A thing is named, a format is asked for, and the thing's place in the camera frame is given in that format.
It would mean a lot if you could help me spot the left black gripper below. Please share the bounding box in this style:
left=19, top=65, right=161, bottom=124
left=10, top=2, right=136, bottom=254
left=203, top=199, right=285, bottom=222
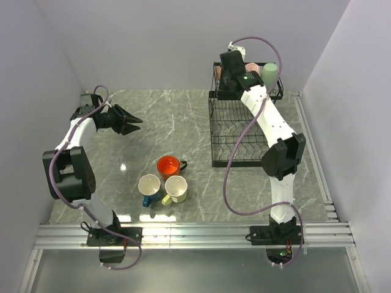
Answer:
left=100, top=104, right=142, bottom=136

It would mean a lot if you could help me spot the pink faceted mug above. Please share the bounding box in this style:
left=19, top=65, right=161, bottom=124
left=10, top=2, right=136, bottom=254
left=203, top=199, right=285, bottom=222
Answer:
left=245, top=62, right=262, bottom=76

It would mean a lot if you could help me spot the pale green cup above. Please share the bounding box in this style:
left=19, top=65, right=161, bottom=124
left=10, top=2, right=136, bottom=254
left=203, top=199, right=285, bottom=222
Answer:
left=261, top=63, right=279, bottom=90

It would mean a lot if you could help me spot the orange mug black handle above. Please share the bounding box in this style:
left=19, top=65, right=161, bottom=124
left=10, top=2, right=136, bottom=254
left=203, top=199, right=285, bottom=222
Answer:
left=156, top=156, right=188, bottom=181

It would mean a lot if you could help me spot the salmon flower mug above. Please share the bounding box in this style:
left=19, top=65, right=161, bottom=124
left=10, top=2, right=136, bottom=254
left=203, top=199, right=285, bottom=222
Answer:
left=216, top=65, right=222, bottom=85

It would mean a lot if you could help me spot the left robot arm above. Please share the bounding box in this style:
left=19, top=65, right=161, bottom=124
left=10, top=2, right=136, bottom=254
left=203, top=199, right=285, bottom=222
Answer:
left=42, top=93, right=142, bottom=245

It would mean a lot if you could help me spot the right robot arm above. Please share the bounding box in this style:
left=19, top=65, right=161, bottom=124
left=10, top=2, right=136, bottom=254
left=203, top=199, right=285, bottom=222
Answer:
left=220, top=50, right=306, bottom=244

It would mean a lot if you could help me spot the blue faceted mug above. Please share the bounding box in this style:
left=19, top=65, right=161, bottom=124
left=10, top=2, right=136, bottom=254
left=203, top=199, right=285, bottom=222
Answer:
left=138, top=174, right=163, bottom=208

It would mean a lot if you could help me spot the yellow faceted mug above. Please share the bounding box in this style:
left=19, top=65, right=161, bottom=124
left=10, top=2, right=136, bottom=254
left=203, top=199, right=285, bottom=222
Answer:
left=161, top=175, right=188, bottom=206

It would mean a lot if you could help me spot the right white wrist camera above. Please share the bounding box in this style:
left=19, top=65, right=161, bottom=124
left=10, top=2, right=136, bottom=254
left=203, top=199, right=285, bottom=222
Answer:
left=227, top=42, right=246, bottom=59

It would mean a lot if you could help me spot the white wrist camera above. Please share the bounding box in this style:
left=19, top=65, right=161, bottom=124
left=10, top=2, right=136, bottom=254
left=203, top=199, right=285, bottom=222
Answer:
left=80, top=93, right=103, bottom=114
left=227, top=42, right=246, bottom=59

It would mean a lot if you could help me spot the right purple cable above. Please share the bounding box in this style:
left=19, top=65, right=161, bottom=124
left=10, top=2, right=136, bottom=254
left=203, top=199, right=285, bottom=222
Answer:
left=223, top=36, right=306, bottom=268

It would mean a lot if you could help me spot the purple cable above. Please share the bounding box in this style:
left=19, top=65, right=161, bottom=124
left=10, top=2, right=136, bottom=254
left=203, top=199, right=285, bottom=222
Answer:
left=223, top=36, right=306, bottom=268
left=50, top=85, right=143, bottom=272

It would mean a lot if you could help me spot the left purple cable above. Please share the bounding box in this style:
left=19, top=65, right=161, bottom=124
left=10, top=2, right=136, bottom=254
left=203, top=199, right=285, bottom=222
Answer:
left=50, top=85, right=143, bottom=272

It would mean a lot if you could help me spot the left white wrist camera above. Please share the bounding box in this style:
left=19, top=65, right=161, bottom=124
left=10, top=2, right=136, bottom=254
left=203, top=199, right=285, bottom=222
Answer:
left=80, top=93, right=103, bottom=114

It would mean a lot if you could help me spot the black wire dish rack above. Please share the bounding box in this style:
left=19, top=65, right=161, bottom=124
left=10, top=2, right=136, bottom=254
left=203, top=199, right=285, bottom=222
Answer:
left=208, top=62, right=268, bottom=168

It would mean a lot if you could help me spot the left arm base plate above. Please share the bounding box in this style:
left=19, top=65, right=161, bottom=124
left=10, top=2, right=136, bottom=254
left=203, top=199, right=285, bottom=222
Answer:
left=86, top=227, right=142, bottom=247

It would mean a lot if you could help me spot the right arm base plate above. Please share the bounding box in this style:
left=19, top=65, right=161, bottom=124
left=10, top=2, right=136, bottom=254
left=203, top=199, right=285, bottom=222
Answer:
left=245, top=225, right=304, bottom=246

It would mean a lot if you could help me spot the aluminium side rail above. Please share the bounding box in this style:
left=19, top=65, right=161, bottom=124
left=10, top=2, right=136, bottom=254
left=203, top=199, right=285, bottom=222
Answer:
left=292, top=92, right=340, bottom=223

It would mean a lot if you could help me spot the aluminium front rail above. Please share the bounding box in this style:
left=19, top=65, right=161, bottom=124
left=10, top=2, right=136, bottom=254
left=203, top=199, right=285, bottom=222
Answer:
left=33, top=222, right=356, bottom=250

